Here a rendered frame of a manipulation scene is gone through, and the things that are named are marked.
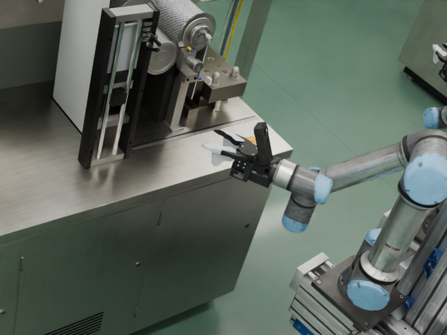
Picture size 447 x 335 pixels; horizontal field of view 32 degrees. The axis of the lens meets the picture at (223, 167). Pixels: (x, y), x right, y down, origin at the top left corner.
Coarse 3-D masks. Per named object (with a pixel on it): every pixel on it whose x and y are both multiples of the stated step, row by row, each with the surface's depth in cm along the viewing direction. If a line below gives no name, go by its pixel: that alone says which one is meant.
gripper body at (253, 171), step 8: (240, 144) 210; (248, 144) 210; (248, 152) 207; (256, 152) 208; (248, 160) 206; (256, 160) 208; (280, 160) 207; (232, 168) 209; (240, 168) 209; (248, 168) 207; (256, 168) 209; (264, 168) 208; (272, 168) 206; (232, 176) 210; (248, 176) 208; (256, 176) 209; (264, 176) 209; (272, 176) 206; (264, 184) 210
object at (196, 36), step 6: (198, 24) 246; (204, 24) 248; (192, 30) 246; (198, 30) 245; (204, 30) 247; (192, 36) 246; (198, 36) 247; (204, 36) 249; (192, 42) 247; (198, 42) 249; (204, 42) 251
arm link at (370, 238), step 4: (368, 232) 227; (372, 232) 226; (376, 232) 226; (368, 236) 225; (372, 236) 224; (376, 236) 225; (364, 240) 228; (368, 240) 224; (372, 240) 223; (364, 244) 226; (368, 244) 224; (372, 244) 222; (360, 248) 229; (364, 248) 225; (368, 248) 224; (360, 252) 226; (364, 252) 223; (356, 256) 232; (360, 256) 223; (356, 260) 231
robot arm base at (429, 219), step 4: (436, 208) 266; (432, 212) 268; (436, 212) 265; (428, 216) 269; (432, 216) 267; (424, 220) 270; (428, 220) 269; (432, 220) 266; (424, 224) 269; (428, 224) 269; (424, 228) 268; (428, 228) 267; (424, 232) 268
